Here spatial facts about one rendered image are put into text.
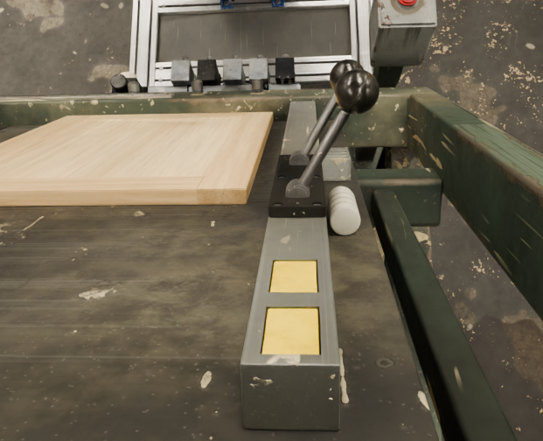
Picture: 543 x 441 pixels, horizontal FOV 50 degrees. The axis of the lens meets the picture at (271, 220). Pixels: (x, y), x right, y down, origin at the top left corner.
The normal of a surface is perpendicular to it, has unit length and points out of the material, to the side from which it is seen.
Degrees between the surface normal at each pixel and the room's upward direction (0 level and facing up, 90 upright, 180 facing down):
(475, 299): 0
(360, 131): 33
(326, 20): 0
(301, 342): 57
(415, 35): 90
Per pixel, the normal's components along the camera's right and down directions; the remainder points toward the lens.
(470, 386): -0.03, -0.94
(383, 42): -0.01, 0.97
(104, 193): -0.06, 0.33
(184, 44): -0.07, -0.23
